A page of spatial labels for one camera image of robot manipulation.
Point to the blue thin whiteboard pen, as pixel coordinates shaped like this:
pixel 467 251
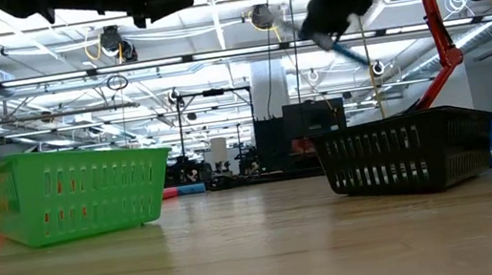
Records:
pixel 353 57

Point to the black plastic basket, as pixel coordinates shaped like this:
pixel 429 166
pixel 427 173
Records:
pixel 398 122

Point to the green plastic basket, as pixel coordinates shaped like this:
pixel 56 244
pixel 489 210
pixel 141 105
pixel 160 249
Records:
pixel 74 153

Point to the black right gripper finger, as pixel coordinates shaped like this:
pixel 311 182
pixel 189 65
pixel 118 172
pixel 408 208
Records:
pixel 341 15
pixel 315 21

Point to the red desk lamp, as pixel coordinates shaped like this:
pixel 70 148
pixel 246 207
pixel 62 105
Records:
pixel 441 33

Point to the pink thick marker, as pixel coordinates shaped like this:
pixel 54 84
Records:
pixel 169 193

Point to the person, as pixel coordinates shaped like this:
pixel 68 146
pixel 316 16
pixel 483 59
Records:
pixel 303 146

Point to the black partition panels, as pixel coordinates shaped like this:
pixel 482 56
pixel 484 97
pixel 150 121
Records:
pixel 311 121

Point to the black metal rack frame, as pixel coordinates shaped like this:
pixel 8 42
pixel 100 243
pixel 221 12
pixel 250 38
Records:
pixel 213 92

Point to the blue thick marker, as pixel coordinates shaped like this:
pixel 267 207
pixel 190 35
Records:
pixel 191 189

